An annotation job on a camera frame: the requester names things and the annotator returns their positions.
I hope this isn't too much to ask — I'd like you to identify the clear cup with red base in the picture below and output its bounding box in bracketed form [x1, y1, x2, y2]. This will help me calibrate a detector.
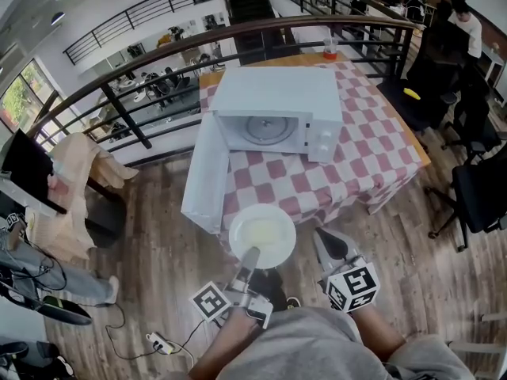
[322, 37, 339, 61]

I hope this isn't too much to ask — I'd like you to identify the white power strip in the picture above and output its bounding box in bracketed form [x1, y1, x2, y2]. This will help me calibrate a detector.
[145, 332, 176, 355]

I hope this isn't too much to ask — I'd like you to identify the black railing with wooden handrail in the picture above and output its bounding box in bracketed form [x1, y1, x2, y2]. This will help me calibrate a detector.
[23, 13, 427, 166]

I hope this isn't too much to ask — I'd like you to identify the person's grey clothing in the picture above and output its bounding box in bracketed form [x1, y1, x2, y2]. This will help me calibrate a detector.
[215, 306, 476, 380]

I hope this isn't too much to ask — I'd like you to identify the person's black shoe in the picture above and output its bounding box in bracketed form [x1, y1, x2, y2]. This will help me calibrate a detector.
[250, 269, 301, 313]

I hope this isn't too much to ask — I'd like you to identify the beige cloth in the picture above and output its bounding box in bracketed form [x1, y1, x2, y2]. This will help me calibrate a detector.
[23, 132, 140, 261]

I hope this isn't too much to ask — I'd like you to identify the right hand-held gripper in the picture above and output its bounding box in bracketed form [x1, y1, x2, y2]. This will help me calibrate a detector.
[313, 227, 381, 314]

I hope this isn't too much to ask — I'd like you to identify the red white checkered tablecloth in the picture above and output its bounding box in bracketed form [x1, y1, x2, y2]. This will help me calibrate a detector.
[197, 59, 423, 253]

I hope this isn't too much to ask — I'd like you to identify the black monitor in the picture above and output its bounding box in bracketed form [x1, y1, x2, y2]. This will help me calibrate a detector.
[0, 128, 69, 215]

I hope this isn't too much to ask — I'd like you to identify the white microwave appliance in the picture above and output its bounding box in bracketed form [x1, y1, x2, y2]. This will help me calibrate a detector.
[181, 66, 344, 235]

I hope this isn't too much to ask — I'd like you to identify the person's left forearm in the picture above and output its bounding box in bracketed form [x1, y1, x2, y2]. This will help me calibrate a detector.
[189, 310, 278, 380]

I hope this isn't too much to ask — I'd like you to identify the black office chair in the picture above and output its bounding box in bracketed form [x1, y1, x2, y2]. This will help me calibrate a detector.
[375, 25, 469, 135]
[440, 93, 504, 154]
[425, 160, 507, 253]

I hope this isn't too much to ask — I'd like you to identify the black plastic object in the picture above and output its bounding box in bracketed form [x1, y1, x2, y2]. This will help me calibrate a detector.
[36, 294, 94, 327]

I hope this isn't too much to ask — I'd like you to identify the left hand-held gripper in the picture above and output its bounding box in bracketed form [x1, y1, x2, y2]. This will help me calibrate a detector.
[189, 245, 274, 329]

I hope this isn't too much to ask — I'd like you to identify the person's right forearm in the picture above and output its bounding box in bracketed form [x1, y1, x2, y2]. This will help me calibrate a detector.
[350, 302, 407, 363]

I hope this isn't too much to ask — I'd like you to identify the white round dish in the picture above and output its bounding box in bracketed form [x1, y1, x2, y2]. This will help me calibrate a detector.
[228, 203, 297, 271]

